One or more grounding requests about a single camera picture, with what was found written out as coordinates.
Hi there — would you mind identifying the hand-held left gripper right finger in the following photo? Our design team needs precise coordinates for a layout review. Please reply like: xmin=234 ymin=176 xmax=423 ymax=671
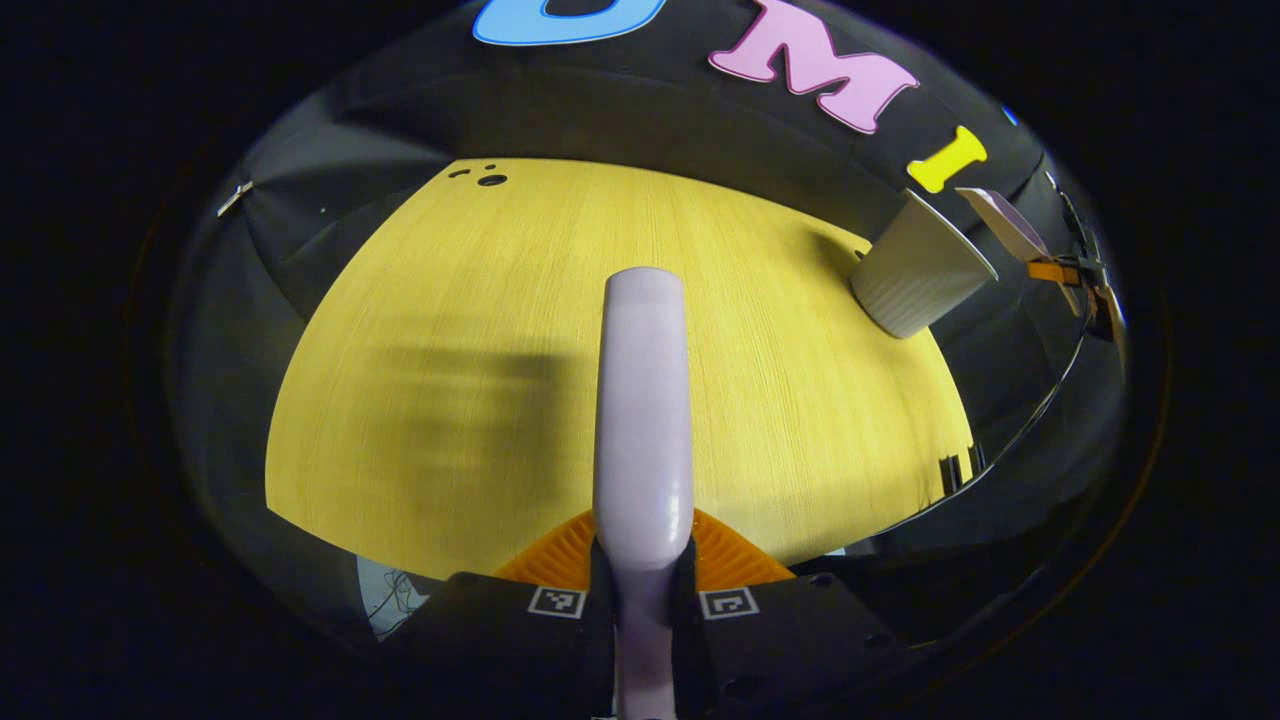
xmin=675 ymin=508 xmax=911 ymax=717

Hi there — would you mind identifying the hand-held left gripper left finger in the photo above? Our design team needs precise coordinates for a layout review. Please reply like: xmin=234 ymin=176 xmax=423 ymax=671
xmin=385 ymin=508 xmax=613 ymax=717

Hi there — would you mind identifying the white ribbed garbage bin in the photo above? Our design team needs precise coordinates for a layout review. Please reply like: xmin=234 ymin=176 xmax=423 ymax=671
xmin=850 ymin=188 xmax=999 ymax=340

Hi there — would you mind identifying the small pink broom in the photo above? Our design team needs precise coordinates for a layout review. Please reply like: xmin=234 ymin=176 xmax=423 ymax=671
xmin=592 ymin=266 xmax=697 ymax=720

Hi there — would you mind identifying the wooden desktop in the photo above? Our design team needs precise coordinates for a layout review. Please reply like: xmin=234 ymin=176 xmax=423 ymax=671
xmin=265 ymin=157 xmax=976 ymax=581

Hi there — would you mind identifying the black backdrop cloth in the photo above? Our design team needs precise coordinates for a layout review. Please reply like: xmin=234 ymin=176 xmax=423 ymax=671
xmin=165 ymin=0 xmax=1131 ymax=641

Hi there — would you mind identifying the black desk edge bracket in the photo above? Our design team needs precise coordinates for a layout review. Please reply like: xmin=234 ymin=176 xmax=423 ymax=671
xmin=938 ymin=445 xmax=987 ymax=495

